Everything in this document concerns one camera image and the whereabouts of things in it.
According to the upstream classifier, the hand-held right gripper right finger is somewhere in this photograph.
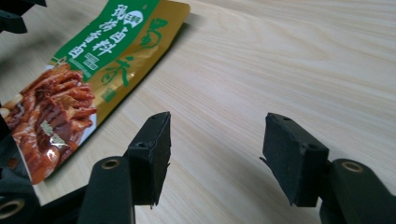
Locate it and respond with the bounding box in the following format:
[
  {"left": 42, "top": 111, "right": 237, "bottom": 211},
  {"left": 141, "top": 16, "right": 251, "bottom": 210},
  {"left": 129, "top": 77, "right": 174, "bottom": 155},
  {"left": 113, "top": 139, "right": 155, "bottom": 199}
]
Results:
[{"left": 259, "top": 112, "right": 331, "bottom": 208}]

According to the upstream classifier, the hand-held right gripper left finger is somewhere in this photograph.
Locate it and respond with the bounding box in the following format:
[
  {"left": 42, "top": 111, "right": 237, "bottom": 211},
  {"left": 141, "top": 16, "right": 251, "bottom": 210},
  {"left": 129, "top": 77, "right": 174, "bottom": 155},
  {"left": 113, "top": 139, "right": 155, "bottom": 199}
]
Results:
[{"left": 123, "top": 111, "right": 173, "bottom": 209}]

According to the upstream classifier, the green and gold snack packet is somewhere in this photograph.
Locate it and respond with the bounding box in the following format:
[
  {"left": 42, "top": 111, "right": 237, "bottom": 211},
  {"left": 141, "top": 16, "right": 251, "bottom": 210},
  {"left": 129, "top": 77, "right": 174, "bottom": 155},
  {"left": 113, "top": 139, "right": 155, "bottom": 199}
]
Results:
[{"left": 0, "top": 0, "right": 191, "bottom": 186}]

